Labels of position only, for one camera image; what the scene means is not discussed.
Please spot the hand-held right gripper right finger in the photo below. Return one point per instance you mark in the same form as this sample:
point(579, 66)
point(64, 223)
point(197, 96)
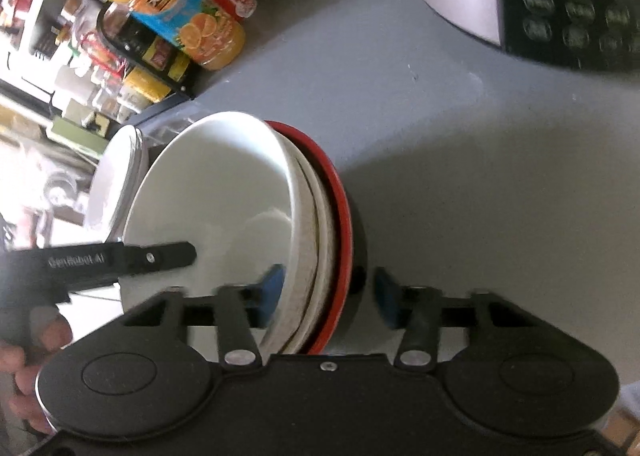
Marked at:
point(386, 296)

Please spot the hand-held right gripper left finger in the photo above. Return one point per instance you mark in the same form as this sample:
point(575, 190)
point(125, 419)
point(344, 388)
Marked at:
point(272, 288)

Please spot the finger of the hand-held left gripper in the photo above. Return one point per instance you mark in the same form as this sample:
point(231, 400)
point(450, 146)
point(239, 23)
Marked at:
point(125, 258)

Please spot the off-white speckled bowl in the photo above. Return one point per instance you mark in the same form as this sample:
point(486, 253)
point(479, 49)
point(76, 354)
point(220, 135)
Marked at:
point(306, 256)

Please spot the white plate with cross print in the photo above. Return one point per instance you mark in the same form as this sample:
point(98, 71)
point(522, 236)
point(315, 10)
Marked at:
point(107, 191)

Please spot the red bowl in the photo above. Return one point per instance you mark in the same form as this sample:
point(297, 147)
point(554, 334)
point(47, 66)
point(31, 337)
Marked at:
point(342, 231)

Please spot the white plate with script print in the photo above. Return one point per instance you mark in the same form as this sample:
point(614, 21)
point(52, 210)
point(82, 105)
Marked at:
point(137, 169)

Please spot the large white bowl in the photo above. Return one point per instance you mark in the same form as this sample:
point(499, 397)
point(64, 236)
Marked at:
point(210, 201)

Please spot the person's left hand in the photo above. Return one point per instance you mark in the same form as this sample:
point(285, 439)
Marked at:
point(47, 331)

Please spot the green box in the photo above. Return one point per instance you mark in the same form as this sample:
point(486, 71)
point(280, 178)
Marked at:
point(80, 127)

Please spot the clear plastic container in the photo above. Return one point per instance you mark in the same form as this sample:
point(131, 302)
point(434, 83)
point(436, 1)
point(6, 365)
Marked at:
point(170, 121)

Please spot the yellow jar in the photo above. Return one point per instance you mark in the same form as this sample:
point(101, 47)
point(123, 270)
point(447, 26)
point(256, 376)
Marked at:
point(145, 86)

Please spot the dark sauce bottle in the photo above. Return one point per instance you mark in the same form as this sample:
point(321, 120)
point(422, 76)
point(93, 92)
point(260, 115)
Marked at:
point(145, 44)

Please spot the orange juice bottle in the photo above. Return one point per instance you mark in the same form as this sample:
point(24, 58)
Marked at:
point(200, 31)

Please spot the brown cardboard box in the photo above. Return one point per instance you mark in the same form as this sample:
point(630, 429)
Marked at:
point(627, 428)

